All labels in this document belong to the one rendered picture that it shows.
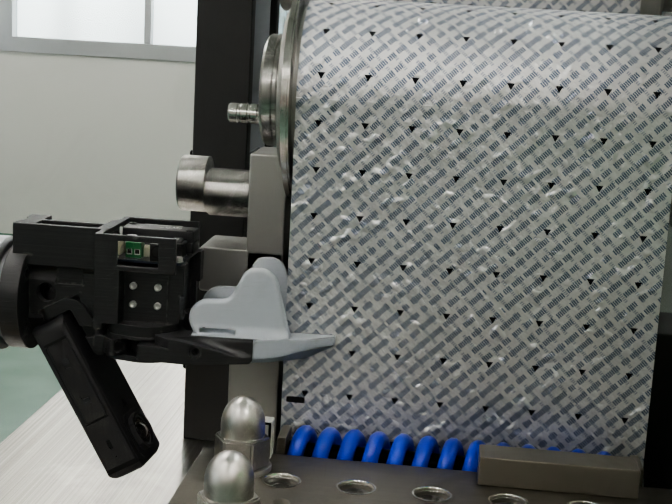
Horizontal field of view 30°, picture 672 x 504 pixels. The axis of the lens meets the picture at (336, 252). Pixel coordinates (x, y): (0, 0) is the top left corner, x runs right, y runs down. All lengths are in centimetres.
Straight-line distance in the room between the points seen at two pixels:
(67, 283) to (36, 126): 593
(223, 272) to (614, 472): 31
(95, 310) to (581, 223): 31
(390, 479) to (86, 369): 21
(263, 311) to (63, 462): 40
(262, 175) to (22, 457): 41
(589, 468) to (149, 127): 589
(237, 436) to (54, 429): 50
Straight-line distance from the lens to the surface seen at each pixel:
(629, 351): 81
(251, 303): 79
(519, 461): 76
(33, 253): 83
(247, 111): 86
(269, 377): 91
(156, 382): 138
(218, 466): 66
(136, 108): 659
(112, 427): 83
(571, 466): 77
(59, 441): 120
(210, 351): 78
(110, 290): 80
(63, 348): 83
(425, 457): 79
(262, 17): 122
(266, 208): 87
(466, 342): 81
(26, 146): 679
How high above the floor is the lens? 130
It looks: 11 degrees down
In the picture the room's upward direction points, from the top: 3 degrees clockwise
